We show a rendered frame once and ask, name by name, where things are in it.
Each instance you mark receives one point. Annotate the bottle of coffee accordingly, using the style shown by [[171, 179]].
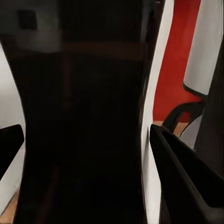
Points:
[[86, 72]]

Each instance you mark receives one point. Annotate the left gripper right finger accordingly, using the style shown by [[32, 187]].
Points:
[[193, 189]]

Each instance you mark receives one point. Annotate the countertop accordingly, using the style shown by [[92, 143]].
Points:
[[8, 215]]

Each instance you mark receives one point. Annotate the coffee maker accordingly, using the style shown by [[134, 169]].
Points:
[[204, 77]]

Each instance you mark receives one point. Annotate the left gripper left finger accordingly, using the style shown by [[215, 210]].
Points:
[[11, 139]]

